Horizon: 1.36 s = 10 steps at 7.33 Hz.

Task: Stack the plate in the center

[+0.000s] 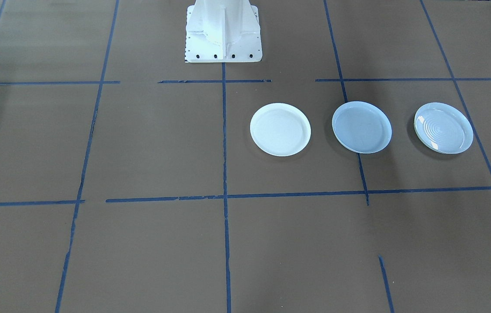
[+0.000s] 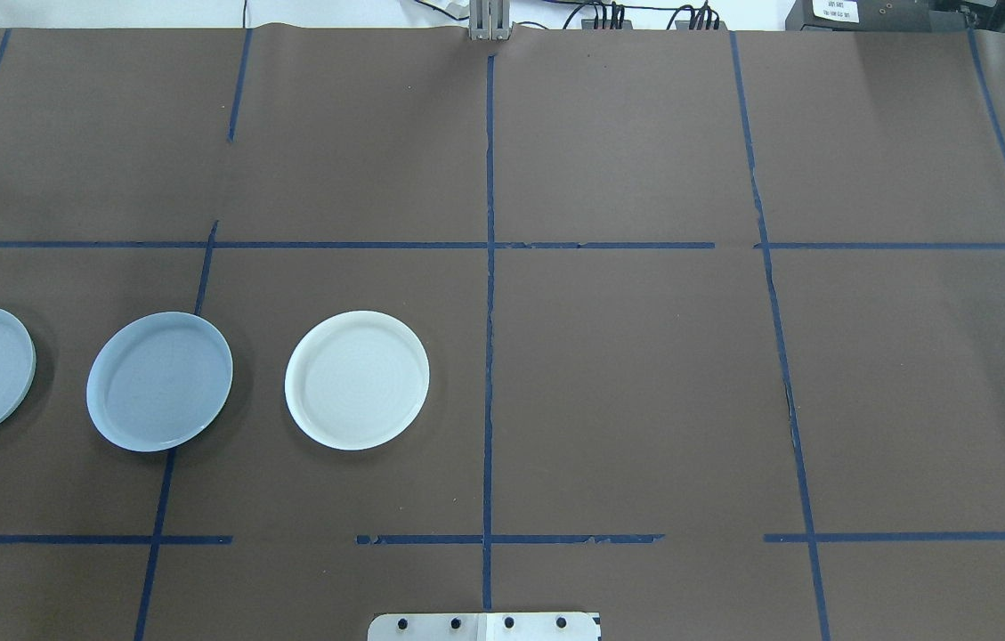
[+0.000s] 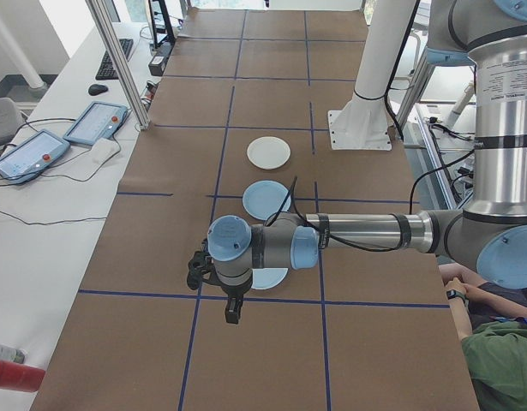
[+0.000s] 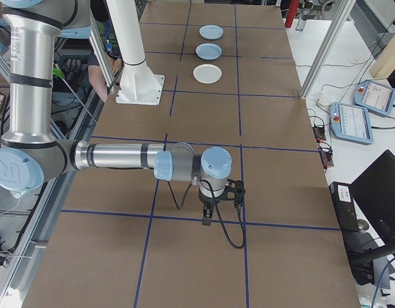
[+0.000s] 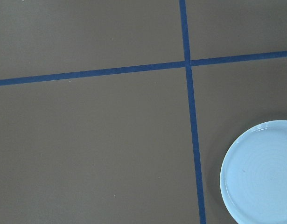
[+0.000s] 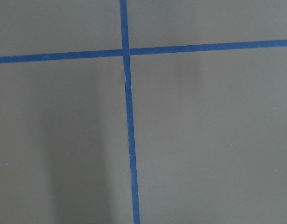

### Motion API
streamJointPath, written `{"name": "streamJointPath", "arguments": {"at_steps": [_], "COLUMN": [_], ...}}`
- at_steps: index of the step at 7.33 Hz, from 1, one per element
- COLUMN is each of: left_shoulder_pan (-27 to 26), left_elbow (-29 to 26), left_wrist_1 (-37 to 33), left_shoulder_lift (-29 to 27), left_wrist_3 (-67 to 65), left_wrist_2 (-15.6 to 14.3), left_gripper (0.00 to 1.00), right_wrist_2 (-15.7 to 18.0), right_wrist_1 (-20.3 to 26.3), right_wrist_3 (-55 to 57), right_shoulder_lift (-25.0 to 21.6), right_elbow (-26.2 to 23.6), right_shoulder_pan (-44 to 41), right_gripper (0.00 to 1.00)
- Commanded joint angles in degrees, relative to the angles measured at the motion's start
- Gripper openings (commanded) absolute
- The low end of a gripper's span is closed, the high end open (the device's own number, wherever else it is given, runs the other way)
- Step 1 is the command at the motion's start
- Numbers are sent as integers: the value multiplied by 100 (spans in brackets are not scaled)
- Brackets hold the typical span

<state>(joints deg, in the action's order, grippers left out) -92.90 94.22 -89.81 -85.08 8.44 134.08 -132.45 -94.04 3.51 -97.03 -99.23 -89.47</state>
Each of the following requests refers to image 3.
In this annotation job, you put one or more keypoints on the white column with flanged base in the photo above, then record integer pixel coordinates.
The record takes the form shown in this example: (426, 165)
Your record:
(374, 64)

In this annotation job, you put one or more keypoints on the person in green shirt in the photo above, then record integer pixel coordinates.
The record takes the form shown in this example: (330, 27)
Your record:
(503, 364)

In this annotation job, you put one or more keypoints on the red bottle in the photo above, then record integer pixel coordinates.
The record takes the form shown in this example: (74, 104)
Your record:
(14, 374)

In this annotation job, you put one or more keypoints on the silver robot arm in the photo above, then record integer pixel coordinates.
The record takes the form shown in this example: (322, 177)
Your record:
(498, 128)

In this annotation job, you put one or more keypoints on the black box with white label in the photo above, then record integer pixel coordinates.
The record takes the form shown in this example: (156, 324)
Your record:
(158, 64)

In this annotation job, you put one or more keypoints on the metal bar frame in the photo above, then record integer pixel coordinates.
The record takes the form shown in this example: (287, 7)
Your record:
(417, 81)

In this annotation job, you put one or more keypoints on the clear bottle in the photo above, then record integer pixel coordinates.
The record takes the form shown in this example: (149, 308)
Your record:
(6, 352)

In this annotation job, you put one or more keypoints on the black computer mouse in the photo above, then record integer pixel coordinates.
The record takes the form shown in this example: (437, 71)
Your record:
(97, 89)

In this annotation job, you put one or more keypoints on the white round plate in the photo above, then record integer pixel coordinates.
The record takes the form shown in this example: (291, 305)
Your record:
(269, 152)

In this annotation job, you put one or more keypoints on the black keyboard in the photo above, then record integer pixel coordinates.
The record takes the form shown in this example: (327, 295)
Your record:
(102, 70)

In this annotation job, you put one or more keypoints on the grey office chair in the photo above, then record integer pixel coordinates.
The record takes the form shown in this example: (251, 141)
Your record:
(4, 122)

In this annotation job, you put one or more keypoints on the light blue round plate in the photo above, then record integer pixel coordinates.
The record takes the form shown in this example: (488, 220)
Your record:
(263, 199)
(267, 279)

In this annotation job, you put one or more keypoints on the black smartwatch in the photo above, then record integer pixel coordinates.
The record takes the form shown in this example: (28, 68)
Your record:
(453, 294)

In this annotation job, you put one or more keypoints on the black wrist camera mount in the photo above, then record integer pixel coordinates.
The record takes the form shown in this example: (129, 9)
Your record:
(196, 267)

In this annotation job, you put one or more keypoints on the blue teach pendant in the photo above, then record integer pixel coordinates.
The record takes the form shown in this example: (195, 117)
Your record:
(29, 156)
(96, 122)

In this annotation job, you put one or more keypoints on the person in dark shirt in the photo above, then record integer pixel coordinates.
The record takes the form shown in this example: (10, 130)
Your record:
(503, 299)

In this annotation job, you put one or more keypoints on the aluminium profile post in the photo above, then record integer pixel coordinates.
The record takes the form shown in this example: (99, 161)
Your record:
(126, 77)

